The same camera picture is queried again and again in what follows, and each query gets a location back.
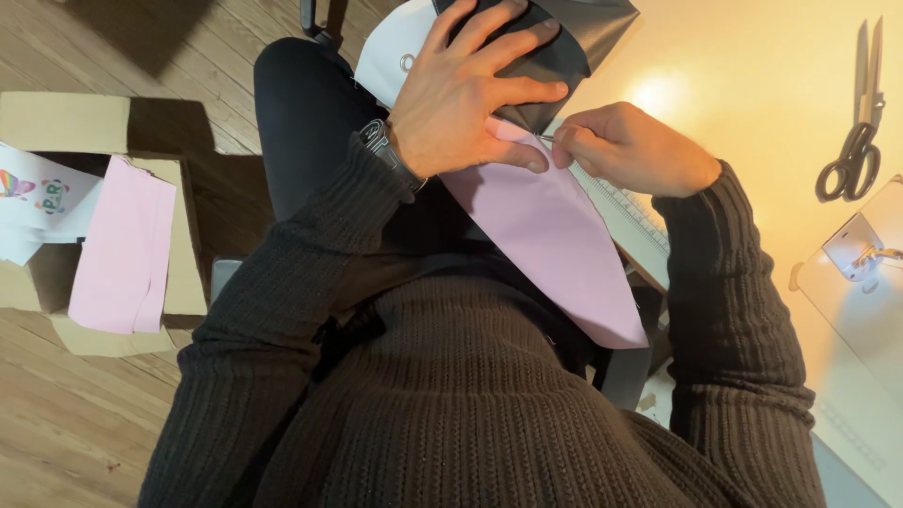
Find person's right hand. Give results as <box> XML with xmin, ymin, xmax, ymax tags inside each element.
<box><xmin>551</xmin><ymin>102</ymin><xmax>722</xmax><ymax>200</ymax></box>

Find pink fabric piece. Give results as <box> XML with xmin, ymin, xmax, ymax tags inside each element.
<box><xmin>437</xmin><ymin>116</ymin><xmax>650</xmax><ymax>351</ymax></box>

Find white fabric with metal eyelet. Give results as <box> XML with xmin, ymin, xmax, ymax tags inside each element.
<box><xmin>353</xmin><ymin>0</ymin><xmax>443</xmax><ymax>111</ymax></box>

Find white ruler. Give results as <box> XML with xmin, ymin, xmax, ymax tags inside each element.
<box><xmin>547</xmin><ymin>119</ymin><xmax>671</xmax><ymax>292</ymax></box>

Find person's left hand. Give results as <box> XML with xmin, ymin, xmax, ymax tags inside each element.
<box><xmin>388</xmin><ymin>0</ymin><xmax>570</xmax><ymax>179</ymax></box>

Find black trousers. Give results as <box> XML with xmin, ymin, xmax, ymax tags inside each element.
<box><xmin>253</xmin><ymin>37</ymin><xmax>495</xmax><ymax>283</ymax></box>

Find black fabric piece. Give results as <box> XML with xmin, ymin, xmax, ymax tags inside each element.
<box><xmin>432</xmin><ymin>0</ymin><xmax>642</xmax><ymax>135</ymax></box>

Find white sewing machine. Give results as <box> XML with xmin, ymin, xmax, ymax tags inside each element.
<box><xmin>788</xmin><ymin>174</ymin><xmax>903</xmax><ymax>505</ymax></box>

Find folded pink fabric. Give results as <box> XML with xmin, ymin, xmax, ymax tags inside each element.
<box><xmin>68</xmin><ymin>154</ymin><xmax>178</xmax><ymax>335</ymax></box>

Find black wristwatch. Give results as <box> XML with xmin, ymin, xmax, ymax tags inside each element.
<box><xmin>358</xmin><ymin>118</ymin><xmax>430</xmax><ymax>193</ymax></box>

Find dark knit sweater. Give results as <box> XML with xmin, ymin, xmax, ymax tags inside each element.
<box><xmin>250</xmin><ymin>271</ymin><xmax>828</xmax><ymax>508</ymax></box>

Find white fabric with colourful print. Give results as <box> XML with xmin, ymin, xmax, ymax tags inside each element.
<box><xmin>0</xmin><ymin>140</ymin><xmax>105</xmax><ymax>268</ymax></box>

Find cardboard box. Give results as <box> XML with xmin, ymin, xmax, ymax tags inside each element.
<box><xmin>0</xmin><ymin>91</ymin><xmax>210</xmax><ymax>358</ymax></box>

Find black-handled scissors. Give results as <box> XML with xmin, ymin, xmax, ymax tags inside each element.
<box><xmin>815</xmin><ymin>17</ymin><xmax>887</xmax><ymax>205</ymax></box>

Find grey chair seat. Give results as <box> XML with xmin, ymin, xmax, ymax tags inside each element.
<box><xmin>209</xmin><ymin>257</ymin><xmax>246</xmax><ymax>306</ymax></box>

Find black chair base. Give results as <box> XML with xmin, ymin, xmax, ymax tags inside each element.
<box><xmin>299</xmin><ymin>0</ymin><xmax>348</xmax><ymax>49</ymax></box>

